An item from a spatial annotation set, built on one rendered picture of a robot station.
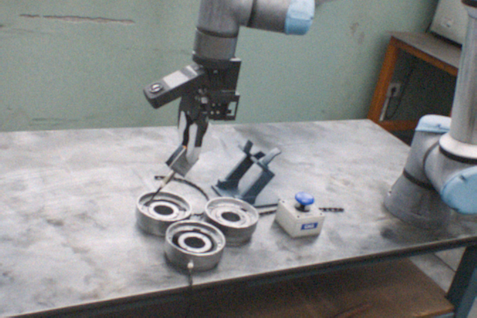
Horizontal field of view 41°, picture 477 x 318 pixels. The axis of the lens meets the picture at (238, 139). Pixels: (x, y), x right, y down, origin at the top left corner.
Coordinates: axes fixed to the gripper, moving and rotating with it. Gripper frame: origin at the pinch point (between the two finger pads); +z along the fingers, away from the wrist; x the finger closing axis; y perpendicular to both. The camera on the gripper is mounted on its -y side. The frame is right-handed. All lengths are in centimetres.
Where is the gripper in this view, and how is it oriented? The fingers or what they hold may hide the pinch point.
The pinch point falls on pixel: (185, 155)
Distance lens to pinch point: 119.1
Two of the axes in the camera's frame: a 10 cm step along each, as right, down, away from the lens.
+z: -1.8, 9.0, 4.1
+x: -4.8, -4.4, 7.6
